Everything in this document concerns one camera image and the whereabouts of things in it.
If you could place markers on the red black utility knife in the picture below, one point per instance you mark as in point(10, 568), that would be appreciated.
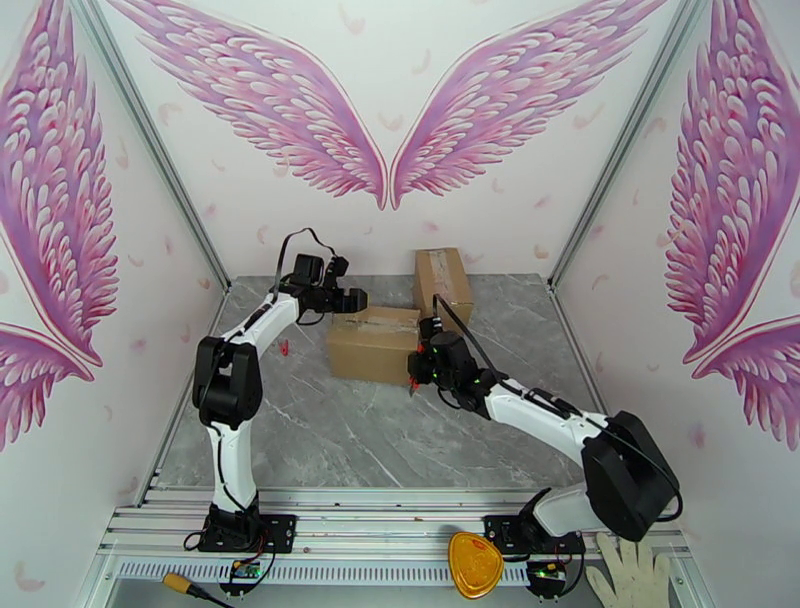
point(413, 384)

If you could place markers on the brown taped cardboard box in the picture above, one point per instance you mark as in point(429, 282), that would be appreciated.
point(444, 281)
point(369, 356)

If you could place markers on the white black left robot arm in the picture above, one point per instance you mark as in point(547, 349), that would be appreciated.
point(225, 381)

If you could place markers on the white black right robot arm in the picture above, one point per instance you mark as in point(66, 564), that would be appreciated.
point(625, 475)

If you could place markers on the yellow rounded plastic case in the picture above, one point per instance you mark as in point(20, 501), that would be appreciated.
point(475, 565)

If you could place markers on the small green circuit board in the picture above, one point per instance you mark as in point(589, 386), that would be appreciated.
point(547, 570)
point(245, 570)

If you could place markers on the white work glove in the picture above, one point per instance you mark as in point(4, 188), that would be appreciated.
point(631, 578)

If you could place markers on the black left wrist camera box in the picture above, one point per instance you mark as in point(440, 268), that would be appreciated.
point(336, 270)

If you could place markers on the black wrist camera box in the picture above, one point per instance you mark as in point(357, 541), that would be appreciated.
point(429, 326)
point(336, 270)

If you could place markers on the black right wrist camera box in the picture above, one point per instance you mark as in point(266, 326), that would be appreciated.
point(429, 326)

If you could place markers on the aluminium rail frame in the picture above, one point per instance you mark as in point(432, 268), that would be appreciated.
point(375, 531)

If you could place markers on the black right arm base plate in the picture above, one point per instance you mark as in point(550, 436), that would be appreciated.
point(498, 531)

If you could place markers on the aluminium corner post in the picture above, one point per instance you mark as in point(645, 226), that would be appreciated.
point(603, 187)
point(176, 187)

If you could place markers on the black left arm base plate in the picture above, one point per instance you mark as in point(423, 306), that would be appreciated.
point(281, 531)

